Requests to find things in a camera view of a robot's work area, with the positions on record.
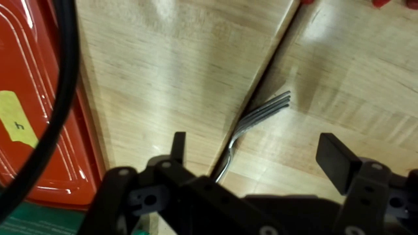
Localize black and red magazine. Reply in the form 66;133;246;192
299;0;418;12

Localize silver fork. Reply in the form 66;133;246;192
210;89;292;184

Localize green plastic packet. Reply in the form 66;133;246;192
0;201;150;235

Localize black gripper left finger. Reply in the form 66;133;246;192
77;130;262;235

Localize red flat case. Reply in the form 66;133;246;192
0;0;107;213

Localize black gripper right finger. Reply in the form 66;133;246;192
314;132;418;235

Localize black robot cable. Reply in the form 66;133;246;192
0;0;82;224

